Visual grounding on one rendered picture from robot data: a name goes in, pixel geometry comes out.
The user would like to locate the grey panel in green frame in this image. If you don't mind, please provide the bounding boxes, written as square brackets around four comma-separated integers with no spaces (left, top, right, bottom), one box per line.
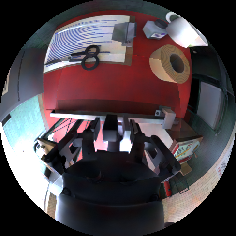
[194,78,228,132]

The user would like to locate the beige cardboard box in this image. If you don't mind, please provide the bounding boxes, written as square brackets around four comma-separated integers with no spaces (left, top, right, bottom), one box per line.
[35,137,58,167]

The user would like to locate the white deposit box body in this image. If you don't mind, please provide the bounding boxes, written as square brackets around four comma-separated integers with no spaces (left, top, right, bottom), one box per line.
[137,123,187,148]

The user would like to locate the white mug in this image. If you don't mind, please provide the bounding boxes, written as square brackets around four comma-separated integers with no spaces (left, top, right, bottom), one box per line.
[165,11,209,48]

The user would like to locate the white square block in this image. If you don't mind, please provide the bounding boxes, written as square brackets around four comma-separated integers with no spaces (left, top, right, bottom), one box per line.
[161,108,177,130]

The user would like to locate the white wall notice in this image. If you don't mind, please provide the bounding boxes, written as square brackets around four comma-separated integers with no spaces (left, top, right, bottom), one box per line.
[215,158,230,180]

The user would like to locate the red fire extinguisher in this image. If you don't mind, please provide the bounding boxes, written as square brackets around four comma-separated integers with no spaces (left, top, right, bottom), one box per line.
[162,181,173,198]

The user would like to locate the black scissors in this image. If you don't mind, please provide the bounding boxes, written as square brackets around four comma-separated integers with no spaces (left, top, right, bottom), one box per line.
[67,44,100,71]

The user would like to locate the brown cardboard box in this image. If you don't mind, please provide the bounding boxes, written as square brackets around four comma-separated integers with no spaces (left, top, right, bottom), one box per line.
[179,162,192,176]

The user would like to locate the green wire frame stand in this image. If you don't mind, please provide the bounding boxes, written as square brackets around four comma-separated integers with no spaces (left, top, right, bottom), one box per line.
[173,173,190,194]

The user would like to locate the brown clipboard with printed paper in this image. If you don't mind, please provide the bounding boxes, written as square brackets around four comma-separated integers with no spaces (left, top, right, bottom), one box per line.
[43,15,138,74]

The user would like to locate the grey cabinet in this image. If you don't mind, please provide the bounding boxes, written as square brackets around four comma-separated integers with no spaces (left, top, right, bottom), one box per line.
[0,48,47,123]

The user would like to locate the grey bottle with black cap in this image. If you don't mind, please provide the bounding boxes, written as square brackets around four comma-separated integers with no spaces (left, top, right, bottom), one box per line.
[142,19,169,40]

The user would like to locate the white kiosk with red panel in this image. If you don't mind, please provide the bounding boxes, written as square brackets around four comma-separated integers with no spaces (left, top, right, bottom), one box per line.
[169,136,204,165]

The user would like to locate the white upright post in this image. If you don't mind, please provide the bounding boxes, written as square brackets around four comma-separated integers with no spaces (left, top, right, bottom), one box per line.
[119,118,133,152]

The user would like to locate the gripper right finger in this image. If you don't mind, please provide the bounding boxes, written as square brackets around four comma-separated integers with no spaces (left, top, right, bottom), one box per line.
[129,119,182,178]

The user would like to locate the beige tape roll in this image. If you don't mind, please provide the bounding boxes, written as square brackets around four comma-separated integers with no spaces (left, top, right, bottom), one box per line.
[148,44,191,85]

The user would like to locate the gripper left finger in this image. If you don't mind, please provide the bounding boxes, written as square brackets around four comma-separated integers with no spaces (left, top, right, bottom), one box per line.
[44,117,101,173]

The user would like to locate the grey metal rail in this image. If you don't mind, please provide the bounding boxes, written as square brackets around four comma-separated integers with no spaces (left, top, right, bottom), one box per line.
[49,109,180,126]

